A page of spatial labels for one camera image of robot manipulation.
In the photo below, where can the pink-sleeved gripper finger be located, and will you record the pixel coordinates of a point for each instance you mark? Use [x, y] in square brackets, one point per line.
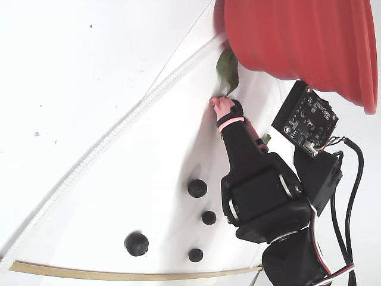
[253, 131]
[238, 143]

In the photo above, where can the flat pointed green leaf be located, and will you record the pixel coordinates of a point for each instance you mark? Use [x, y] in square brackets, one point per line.
[267, 138]

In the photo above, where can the small dark blueberry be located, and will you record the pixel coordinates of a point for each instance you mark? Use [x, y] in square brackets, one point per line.
[208, 217]
[195, 255]

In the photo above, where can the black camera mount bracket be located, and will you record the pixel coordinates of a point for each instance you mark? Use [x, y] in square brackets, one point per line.
[318, 181]

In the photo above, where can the white sheet mat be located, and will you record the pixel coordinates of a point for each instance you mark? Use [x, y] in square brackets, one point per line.
[134, 193]

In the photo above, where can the thin wooden strip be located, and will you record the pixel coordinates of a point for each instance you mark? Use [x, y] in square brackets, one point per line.
[89, 274]

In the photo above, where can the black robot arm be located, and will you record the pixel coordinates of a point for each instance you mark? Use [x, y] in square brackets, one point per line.
[288, 262]

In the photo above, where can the medium dark blueberry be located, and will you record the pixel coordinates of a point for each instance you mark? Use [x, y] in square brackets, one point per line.
[197, 187]

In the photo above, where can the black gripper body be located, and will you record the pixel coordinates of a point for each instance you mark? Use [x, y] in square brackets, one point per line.
[256, 187]

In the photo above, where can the black camera lens module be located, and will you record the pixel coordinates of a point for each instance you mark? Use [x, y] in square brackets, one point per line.
[303, 119]

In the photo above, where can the red collapsible silicone cup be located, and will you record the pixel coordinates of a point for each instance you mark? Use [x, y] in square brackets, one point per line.
[297, 38]

